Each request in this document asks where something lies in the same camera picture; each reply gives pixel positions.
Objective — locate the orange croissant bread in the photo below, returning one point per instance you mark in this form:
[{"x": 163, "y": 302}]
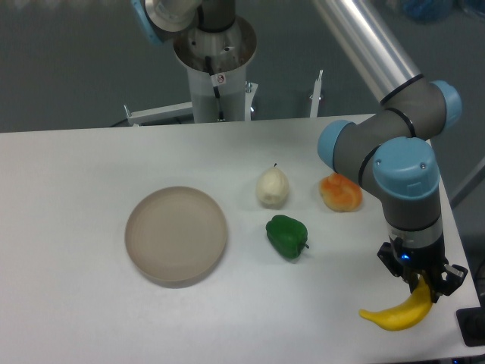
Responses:
[{"x": 340, "y": 194}]

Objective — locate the beige round plate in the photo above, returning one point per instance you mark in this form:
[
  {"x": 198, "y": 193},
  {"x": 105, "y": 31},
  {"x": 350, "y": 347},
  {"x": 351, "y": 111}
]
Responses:
[{"x": 176, "y": 236}]

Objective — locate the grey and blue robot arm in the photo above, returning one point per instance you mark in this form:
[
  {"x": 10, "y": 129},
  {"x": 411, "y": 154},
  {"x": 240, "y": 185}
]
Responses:
[{"x": 387, "y": 155}]

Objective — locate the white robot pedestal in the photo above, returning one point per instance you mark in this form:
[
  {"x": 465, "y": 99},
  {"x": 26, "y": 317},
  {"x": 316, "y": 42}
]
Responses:
[{"x": 216, "y": 69}]

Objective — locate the white pear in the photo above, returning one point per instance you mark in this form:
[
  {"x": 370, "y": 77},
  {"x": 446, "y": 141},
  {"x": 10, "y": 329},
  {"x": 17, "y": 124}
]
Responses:
[{"x": 272, "y": 188}]

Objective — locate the white metal bracket right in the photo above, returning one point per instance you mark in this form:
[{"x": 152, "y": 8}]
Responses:
[{"x": 316, "y": 95}]

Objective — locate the white metal bracket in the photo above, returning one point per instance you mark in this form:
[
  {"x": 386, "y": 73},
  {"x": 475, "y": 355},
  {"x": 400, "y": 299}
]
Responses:
[
  {"x": 316, "y": 95},
  {"x": 170, "y": 114}
]

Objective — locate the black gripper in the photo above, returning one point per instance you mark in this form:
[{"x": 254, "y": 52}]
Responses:
[{"x": 421, "y": 252}]

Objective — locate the black device at table edge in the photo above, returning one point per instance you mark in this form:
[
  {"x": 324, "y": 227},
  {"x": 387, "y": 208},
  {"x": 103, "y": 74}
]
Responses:
[{"x": 471, "y": 324}]

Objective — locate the white metal bracket left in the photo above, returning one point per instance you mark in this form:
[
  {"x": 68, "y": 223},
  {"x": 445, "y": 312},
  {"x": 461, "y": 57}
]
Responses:
[{"x": 170, "y": 114}]

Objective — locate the green bell pepper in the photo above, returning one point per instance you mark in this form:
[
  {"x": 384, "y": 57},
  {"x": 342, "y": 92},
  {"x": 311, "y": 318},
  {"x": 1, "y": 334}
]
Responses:
[{"x": 288, "y": 236}]

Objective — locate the yellow banana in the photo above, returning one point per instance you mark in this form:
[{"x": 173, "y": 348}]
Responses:
[{"x": 405, "y": 315}]

